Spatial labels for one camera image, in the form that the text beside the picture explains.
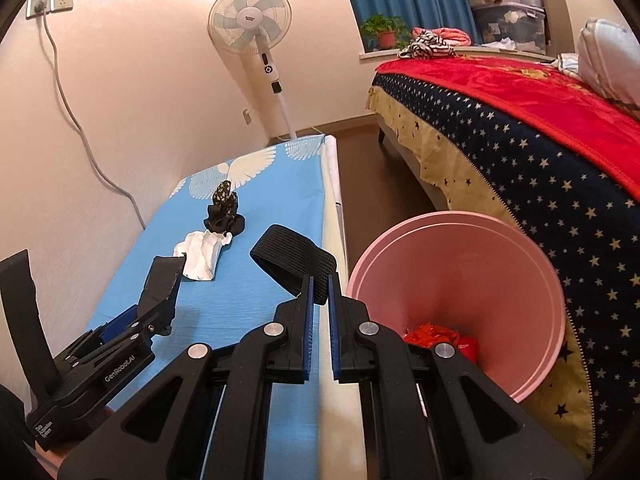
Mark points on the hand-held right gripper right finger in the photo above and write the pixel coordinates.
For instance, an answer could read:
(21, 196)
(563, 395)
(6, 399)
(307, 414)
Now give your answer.
(333, 330)

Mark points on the bed with starry cover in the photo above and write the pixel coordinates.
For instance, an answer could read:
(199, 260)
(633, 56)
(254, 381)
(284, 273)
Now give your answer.
(525, 175)

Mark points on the crumpled white tissue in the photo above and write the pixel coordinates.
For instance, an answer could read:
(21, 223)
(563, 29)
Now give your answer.
(200, 255)

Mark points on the window sill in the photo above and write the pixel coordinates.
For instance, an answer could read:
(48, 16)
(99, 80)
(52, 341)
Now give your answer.
(370, 55)

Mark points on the orange-red plastic bag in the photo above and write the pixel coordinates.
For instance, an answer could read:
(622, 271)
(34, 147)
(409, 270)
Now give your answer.
(430, 335)

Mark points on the pink plastic bucket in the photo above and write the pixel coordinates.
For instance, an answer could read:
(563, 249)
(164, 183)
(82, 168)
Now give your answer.
(450, 270)

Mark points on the pink cloth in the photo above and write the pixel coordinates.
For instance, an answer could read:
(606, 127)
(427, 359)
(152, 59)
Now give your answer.
(452, 35)

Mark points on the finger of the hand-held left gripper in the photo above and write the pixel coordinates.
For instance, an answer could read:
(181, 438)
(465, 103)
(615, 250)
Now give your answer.
(157, 317)
(120, 319)

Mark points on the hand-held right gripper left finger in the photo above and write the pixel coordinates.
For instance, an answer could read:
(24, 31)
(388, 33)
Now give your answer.
(309, 330)

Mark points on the black patterned cloth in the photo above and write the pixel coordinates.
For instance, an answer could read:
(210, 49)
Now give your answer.
(222, 210)

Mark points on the red blanket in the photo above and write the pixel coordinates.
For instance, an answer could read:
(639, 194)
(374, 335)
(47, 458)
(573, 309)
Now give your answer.
(525, 95)

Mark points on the striped cloth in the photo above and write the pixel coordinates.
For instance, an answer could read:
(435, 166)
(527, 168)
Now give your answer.
(430, 47)

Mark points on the small pale cloth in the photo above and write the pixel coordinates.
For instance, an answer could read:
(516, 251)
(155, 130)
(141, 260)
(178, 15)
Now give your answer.
(570, 65)

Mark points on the white pillow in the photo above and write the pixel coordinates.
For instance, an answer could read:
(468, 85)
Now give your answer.
(607, 55)

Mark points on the blue bird print tablecloth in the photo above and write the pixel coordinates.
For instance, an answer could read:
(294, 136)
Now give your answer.
(280, 195)

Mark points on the clear storage box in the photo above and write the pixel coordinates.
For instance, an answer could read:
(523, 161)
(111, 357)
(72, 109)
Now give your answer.
(500, 25)

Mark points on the empty wall socket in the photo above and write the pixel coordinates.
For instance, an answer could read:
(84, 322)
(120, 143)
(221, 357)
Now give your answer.
(61, 0)

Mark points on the potted green plant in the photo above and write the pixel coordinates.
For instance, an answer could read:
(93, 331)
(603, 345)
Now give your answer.
(382, 25)

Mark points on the white standing fan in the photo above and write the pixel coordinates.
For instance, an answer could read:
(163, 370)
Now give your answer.
(247, 17)

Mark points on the white paper on sill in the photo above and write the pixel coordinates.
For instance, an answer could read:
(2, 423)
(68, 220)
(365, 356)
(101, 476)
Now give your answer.
(500, 44)

